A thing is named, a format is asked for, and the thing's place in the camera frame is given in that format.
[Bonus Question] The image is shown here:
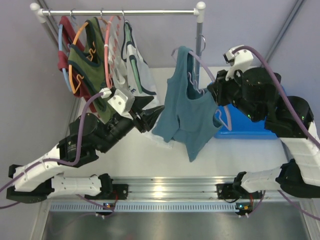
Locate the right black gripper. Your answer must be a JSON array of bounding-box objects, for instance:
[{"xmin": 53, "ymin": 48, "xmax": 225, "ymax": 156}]
[{"xmin": 208, "ymin": 65, "xmax": 261, "ymax": 123}]

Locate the lavender plastic hanger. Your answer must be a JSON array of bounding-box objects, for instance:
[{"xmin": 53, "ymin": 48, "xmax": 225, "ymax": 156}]
[{"xmin": 170, "ymin": 33, "xmax": 233, "ymax": 132}]

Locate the teal tank top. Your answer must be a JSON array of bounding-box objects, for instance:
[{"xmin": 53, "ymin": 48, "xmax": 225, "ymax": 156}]
[{"xmin": 152, "ymin": 46, "xmax": 223, "ymax": 162}]

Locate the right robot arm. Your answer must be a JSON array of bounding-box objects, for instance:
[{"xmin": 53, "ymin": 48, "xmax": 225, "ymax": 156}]
[{"xmin": 207, "ymin": 67, "xmax": 320, "ymax": 199}]

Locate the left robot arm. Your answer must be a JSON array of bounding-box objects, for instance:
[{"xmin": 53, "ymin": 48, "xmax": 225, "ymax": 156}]
[{"xmin": 2, "ymin": 96, "xmax": 165, "ymax": 204}]

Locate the white navy-trimmed tank top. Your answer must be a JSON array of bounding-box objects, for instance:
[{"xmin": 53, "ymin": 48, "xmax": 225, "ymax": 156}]
[{"xmin": 121, "ymin": 21, "xmax": 160, "ymax": 110}]

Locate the pink hanger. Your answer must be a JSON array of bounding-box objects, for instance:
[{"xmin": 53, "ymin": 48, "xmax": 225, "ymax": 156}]
[{"xmin": 104, "ymin": 16, "xmax": 115, "ymax": 89}]

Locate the orange hanger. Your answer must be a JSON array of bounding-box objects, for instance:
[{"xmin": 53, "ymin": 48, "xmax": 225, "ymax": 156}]
[{"xmin": 67, "ymin": 21, "xmax": 90, "ymax": 95}]

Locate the white shirt on pink hanger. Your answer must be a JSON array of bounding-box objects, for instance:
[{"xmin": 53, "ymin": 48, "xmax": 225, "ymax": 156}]
[{"xmin": 108, "ymin": 16, "xmax": 128, "ymax": 89}]

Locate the green tank top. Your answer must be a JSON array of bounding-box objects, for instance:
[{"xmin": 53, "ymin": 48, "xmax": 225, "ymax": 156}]
[{"xmin": 67, "ymin": 17, "xmax": 118, "ymax": 123}]

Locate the mint green hanger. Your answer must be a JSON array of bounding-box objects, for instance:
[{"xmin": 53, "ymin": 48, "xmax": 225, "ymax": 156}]
[{"xmin": 124, "ymin": 20, "xmax": 143, "ymax": 94}]

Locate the light blue hanger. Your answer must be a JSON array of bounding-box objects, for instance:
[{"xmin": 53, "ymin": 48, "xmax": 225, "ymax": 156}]
[{"xmin": 58, "ymin": 24, "xmax": 72, "ymax": 92}]

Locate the red tank top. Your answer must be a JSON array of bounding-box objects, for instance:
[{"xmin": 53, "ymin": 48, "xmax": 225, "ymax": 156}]
[{"xmin": 57, "ymin": 16, "xmax": 97, "ymax": 113}]

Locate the blue plastic bin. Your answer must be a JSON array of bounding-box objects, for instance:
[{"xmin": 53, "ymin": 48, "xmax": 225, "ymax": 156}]
[{"xmin": 218, "ymin": 79, "xmax": 279, "ymax": 140}]

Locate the white clothes rack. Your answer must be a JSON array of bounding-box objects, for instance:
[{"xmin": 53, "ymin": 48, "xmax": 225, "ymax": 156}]
[{"xmin": 29, "ymin": 1, "xmax": 207, "ymax": 83}]

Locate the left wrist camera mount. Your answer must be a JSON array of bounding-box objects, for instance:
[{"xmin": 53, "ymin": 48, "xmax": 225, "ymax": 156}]
[{"xmin": 99, "ymin": 87, "xmax": 135, "ymax": 120}]

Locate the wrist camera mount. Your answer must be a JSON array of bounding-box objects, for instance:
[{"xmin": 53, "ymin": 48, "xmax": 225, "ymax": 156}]
[
  {"xmin": 99, "ymin": 87, "xmax": 135, "ymax": 120},
  {"xmin": 223, "ymin": 44, "xmax": 254, "ymax": 81}
]

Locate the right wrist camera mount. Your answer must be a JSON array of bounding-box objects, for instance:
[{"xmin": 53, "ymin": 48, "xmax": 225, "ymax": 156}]
[{"xmin": 223, "ymin": 44, "xmax": 254, "ymax": 81}]

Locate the aluminium mounting rail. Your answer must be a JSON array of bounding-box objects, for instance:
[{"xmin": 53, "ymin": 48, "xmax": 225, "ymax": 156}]
[{"xmin": 109, "ymin": 176, "xmax": 308, "ymax": 201}]

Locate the slotted cable duct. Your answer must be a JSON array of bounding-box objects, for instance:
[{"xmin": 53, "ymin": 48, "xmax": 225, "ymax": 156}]
[{"xmin": 50, "ymin": 202, "xmax": 252, "ymax": 213}]

